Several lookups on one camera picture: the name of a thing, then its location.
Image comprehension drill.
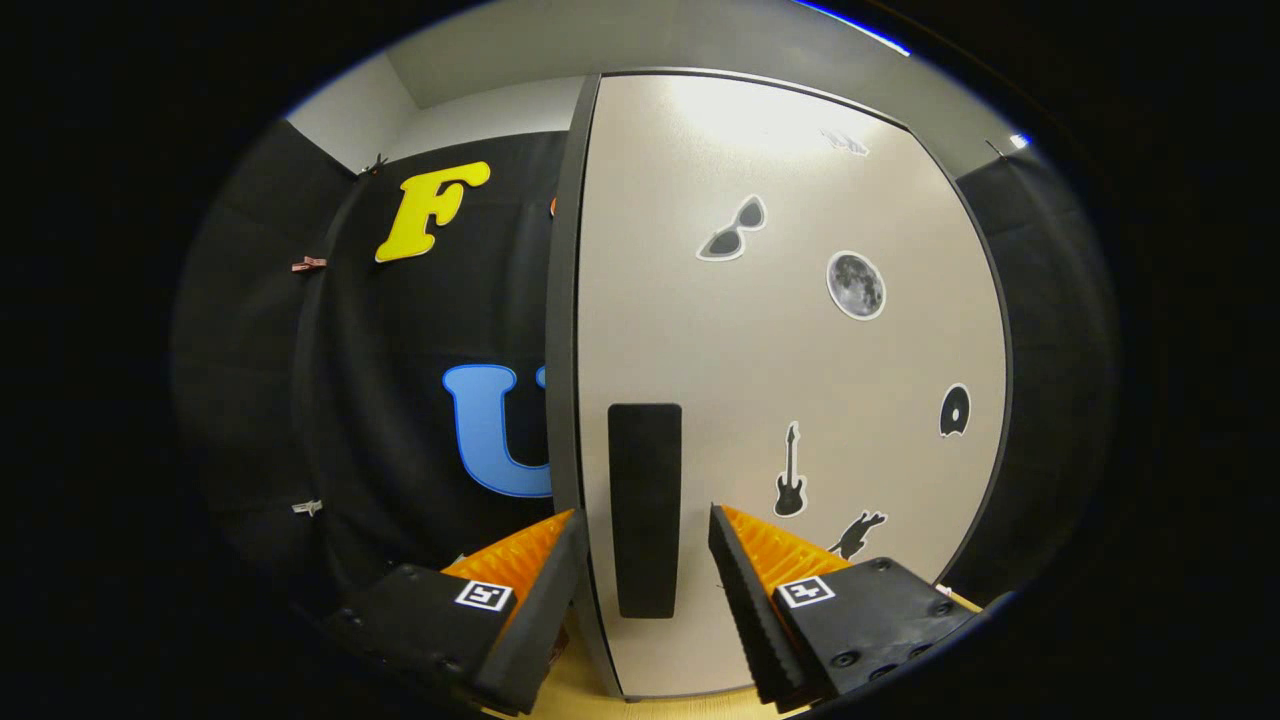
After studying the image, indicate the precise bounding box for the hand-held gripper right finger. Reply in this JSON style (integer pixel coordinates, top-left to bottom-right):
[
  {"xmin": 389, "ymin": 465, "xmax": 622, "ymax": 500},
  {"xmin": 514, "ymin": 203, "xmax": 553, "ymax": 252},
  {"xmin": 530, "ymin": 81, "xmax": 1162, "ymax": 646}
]
[{"xmin": 708, "ymin": 503, "xmax": 986, "ymax": 714}]

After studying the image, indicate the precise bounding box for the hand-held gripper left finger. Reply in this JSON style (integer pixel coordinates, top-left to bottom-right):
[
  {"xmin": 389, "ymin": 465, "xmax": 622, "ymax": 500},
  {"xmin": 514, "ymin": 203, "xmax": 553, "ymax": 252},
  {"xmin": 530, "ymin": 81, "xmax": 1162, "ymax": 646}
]
[{"xmin": 325, "ymin": 508, "xmax": 591, "ymax": 716}]

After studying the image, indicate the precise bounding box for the black door handle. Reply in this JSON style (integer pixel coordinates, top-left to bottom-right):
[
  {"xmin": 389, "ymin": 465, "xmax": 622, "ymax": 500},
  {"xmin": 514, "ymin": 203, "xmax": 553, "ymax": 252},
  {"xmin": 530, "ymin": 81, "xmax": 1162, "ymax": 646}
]
[{"xmin": 607, "ymin": 403, "xmax": 683, "ymax": 619}]

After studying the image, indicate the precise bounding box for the black backdrop cloth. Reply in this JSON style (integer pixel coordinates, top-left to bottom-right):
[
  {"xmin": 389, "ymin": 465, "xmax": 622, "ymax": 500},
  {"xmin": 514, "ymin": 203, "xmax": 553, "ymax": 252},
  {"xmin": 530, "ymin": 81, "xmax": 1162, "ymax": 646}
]
[{"xmin": 170, "ymin": 120, "xmax": 1116, "ymax": 621}]

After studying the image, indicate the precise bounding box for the grey cabinet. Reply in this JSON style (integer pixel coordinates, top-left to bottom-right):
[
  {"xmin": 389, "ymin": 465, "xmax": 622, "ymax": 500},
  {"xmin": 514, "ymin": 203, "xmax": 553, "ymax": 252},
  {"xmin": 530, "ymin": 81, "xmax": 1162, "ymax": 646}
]
[{"xmin": 545, "ymin": 68, "xmax": 1013, "ymax": 701}]

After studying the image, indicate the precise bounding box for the long ceiling light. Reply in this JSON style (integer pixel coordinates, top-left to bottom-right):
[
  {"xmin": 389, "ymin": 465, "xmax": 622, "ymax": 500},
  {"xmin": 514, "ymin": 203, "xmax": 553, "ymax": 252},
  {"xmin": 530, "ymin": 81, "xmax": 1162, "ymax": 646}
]
[{"xmin": 795, "ymin": 0, "xmax": 911, "ymax": 56}]

